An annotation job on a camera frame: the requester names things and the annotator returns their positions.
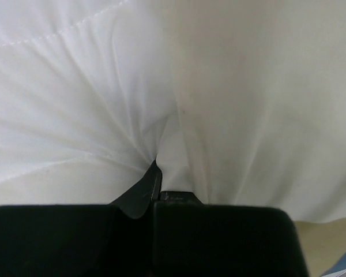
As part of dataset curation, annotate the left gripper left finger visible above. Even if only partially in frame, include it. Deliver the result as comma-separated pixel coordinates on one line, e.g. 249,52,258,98
0,163,162,276

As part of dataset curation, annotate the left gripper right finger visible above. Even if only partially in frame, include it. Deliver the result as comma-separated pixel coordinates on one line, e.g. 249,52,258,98
152,194,309,276

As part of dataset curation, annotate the white pillow yellow edge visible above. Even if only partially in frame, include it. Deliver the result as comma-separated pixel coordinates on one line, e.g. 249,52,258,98
0,1,346,223

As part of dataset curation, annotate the blue beige checked pillowcase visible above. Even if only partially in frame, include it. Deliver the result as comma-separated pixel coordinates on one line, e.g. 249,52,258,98
295,218,346,276

